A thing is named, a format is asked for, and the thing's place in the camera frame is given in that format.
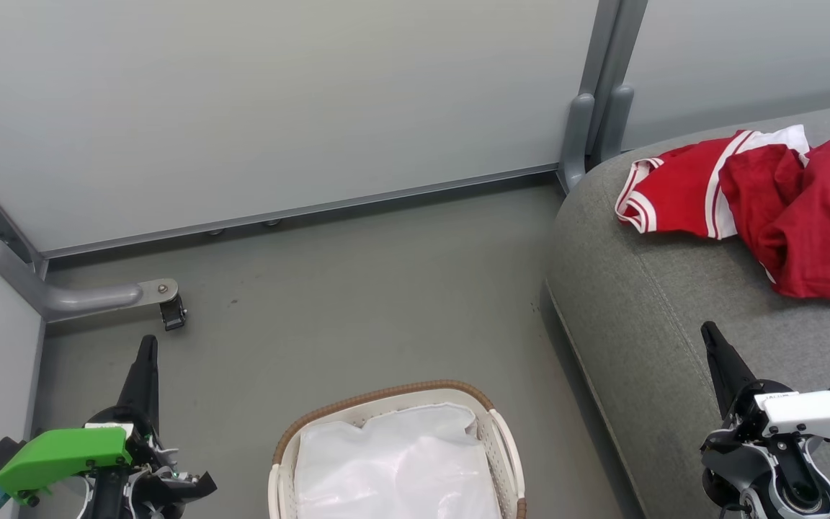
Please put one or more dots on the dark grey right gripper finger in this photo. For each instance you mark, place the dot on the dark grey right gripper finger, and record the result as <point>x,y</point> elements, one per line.
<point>728,367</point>

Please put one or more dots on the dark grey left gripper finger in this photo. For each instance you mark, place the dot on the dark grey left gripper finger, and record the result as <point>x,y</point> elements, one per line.
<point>141,382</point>

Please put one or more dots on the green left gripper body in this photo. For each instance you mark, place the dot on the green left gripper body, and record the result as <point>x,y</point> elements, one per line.
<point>62,450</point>

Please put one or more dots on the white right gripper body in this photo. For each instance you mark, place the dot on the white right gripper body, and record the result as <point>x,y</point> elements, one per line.
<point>804,414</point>

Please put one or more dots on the red jersey with white stripes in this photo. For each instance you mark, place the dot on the red jersey with white stripes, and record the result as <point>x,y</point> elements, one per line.
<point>681,191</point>

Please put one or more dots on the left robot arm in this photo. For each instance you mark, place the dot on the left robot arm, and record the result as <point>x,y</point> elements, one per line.
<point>116,501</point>

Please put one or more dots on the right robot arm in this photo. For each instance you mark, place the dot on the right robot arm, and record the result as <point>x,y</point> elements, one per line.
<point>782,483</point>

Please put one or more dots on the white basket with brown rim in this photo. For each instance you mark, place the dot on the white basket with brown rim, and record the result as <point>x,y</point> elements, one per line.
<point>505,447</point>

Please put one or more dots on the black caster wheel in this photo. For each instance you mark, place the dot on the black caster wheel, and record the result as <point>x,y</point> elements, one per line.
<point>173,313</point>

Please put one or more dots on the grey fabric sofa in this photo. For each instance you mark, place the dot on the grey fabric sofa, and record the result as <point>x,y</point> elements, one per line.
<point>660,324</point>

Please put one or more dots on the dark red garment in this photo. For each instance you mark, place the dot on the dark red garment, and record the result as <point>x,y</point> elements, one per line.
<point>811,216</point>

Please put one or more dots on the white cloth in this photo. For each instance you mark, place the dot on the white cloth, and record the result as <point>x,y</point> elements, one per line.
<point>393,468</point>

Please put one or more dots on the grey partition foot bracket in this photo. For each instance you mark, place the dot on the grey partition foot bracket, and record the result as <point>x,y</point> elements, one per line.
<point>76,295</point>

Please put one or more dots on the grey partition base rail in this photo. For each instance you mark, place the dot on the grey partition base rail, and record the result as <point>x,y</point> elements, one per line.
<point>300,213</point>

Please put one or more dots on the grey partition post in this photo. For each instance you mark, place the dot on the grey partition post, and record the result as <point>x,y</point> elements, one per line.
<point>602,86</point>

